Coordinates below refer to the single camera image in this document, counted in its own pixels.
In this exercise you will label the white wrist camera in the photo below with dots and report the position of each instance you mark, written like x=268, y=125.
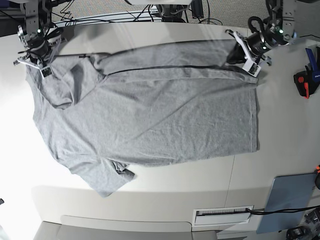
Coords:
x=46, y=71
x=251, y=67

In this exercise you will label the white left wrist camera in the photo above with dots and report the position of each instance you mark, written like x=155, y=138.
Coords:
x=251, y=67

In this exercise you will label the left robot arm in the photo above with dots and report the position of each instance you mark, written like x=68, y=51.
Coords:
x=278, y=29

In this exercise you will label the blue grey board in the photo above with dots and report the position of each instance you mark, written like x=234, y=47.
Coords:
x=287, y=192

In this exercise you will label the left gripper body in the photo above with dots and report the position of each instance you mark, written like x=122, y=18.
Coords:
x=256, y=44

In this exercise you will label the blue clamp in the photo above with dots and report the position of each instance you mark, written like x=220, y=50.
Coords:
x=315, y=69

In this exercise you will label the black red hand tool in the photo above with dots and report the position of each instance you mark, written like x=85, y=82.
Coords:
x=305, y=83

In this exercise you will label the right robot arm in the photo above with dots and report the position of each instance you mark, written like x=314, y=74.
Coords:
x=38, y=35

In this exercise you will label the grey T-shirt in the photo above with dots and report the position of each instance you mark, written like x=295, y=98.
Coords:
x=150, y=106

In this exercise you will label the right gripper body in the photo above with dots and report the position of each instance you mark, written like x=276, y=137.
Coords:
x=37, y=50

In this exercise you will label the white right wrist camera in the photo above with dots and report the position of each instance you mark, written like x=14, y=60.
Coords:
x=46, y=71

